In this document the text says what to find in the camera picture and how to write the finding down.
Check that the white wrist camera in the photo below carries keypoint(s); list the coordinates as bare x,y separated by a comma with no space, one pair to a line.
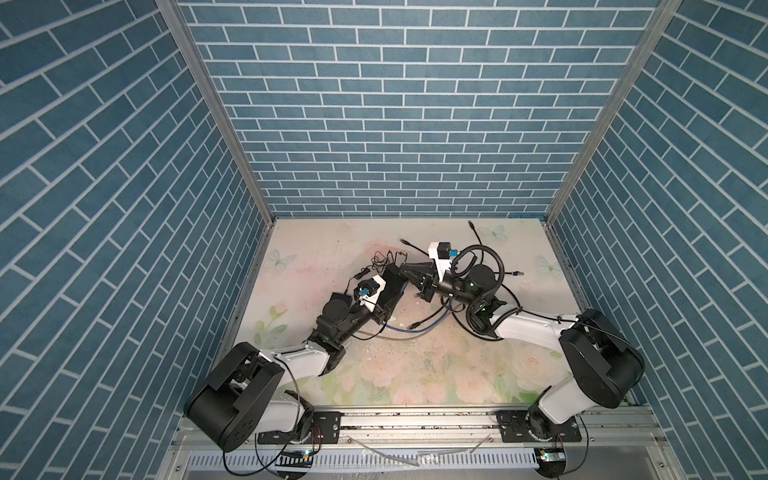
368,290
443,254

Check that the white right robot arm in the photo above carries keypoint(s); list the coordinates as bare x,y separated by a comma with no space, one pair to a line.
603,365

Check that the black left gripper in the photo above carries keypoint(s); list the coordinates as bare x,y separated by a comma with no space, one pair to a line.
377,316

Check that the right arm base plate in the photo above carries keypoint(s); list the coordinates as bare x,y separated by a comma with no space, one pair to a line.
521,426

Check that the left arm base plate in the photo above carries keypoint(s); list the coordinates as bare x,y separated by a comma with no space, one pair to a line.
325,425

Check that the aluminium front rail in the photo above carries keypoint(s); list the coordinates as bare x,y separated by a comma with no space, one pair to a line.
492,425

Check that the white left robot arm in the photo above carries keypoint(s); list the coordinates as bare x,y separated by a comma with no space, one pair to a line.
252,392

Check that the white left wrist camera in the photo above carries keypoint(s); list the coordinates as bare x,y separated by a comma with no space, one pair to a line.
368,290

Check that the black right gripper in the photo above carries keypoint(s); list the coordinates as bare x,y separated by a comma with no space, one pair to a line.
424,278

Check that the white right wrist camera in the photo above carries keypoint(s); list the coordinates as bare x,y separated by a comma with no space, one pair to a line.
443,254

